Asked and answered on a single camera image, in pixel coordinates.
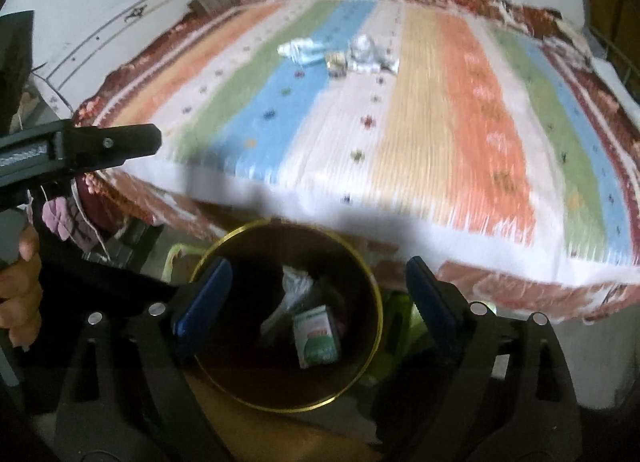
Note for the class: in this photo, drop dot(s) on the dark trash can gold rim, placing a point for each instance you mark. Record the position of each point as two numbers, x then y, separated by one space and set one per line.
260 382

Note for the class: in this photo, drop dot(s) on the white plastic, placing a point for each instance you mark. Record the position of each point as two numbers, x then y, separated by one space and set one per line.
370 54

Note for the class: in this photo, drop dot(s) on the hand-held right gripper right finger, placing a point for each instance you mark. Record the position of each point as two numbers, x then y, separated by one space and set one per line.
432 304

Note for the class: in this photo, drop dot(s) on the white decorated panel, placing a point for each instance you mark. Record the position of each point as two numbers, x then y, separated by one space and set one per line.
110 27

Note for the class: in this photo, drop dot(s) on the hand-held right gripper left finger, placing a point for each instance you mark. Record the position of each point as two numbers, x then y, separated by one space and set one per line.
205 304

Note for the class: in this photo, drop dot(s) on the pink cloth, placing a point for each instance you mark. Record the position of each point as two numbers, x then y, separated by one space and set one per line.
57 217

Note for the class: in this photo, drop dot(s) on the small yellowish wrapper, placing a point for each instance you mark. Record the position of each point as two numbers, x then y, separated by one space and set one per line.
336 63

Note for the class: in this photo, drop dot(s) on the clear plastic wrapper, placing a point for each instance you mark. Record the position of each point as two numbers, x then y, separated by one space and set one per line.
295 292

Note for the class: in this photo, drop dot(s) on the green and white box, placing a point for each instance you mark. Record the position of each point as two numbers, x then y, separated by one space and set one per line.
316 337

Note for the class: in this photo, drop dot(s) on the person's left hand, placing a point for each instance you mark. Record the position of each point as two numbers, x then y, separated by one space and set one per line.
20 297

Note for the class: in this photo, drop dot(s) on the brown floral blanket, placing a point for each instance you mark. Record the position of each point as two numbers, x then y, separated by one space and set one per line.
500 292

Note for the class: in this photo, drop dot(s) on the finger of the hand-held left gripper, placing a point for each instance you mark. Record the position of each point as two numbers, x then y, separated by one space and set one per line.
110 274
115 143

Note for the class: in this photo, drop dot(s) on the metal rack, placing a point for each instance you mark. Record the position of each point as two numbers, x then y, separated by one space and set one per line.
617 52

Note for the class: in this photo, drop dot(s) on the striped colourful mat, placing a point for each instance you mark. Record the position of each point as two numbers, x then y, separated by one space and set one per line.
425 152

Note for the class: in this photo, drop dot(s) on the white and blue wrapper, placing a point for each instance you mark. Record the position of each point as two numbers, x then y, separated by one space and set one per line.
300 49

